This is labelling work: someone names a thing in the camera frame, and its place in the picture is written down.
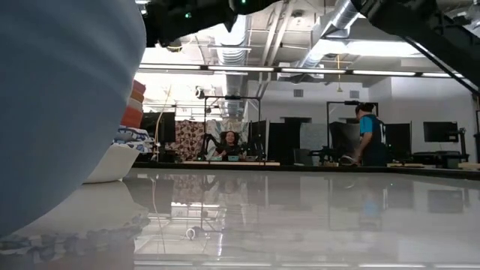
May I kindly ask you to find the wooden background table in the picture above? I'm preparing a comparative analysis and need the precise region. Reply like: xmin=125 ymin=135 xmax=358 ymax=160
xmin=182 ymin=160 xmax=281 ymax=167

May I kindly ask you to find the black divider panel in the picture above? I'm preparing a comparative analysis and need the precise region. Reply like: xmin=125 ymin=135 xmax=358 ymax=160
xmin=267 ymin=121 xmax=302 ymax=157
xmin=247 ymin=119 xmax=269 ymax=155

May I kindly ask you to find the silver smooth ventilation duct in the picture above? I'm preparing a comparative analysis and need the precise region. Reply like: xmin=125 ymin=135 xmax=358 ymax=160
xmin=298 ymin=0 xmax=361 ymax=69

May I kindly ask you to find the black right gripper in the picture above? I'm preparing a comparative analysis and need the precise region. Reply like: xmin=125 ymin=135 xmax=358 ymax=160
xmin=143 ymin=0 xmax=238 ymax=49

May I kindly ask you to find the black screen panel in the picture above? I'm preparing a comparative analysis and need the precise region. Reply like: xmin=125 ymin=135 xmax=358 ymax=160
xmin=384 ymin=122 xmax=413 ymax=163

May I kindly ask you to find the long ceiling light strip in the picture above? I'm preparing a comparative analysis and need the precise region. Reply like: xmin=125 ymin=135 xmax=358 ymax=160
xmin=137 ymin=62 xmax=466 ymax=80

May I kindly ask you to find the black metal station frame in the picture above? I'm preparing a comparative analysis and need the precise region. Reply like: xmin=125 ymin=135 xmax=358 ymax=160
xmin=203 ymin=94 xmax=263 ymax=163
xmin=325 ymin=100 xmax=380 ymax=167

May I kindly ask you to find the low black desk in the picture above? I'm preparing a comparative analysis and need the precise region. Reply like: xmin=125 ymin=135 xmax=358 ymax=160
xmin=411 ymin=150 xmax=470 ymax=170

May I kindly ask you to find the wide black monitor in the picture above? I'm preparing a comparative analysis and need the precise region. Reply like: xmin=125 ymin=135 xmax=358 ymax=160
xmin=140 ymin=111 xmax=177 ymax=144

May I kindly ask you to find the black aluminium table frame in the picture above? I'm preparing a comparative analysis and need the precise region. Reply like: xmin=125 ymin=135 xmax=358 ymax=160
xmin=130 ymin=160 xmax=480 ymax=182

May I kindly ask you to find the silver ribbed ventilation duct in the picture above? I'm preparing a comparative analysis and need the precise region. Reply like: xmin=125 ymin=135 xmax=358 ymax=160
xmin=208 ymin=14 xmax=251 ymax=118

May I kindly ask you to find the person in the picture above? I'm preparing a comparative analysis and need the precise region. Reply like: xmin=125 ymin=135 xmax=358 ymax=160
xmin=339 ymin=101 xmax=390 ymax=167
xmin=212 ymin=130 xmax=248 ymax=162

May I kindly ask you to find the yellow hanging cable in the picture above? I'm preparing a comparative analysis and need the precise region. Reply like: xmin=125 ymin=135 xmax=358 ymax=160
xmin=151 ymin=84 xmax=173 ymax=163

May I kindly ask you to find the round black ceiling lamp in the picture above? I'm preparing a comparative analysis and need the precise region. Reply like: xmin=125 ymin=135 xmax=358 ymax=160
xmin=164 ymin=39 xmax=185 ymax=54

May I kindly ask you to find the grey draped cloth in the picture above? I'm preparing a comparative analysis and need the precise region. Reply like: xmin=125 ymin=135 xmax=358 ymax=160
xmin=328 ymin=121 xmax=363 ymax=151

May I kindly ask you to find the red patterned fabric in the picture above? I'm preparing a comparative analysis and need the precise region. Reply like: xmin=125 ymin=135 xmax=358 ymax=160
xmin=175 ymin=119 xmax=206 ymax=162

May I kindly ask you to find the red bowl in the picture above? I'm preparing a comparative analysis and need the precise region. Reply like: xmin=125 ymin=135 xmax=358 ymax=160
xmin=119 ymin=106 xmax=144 ymax=129

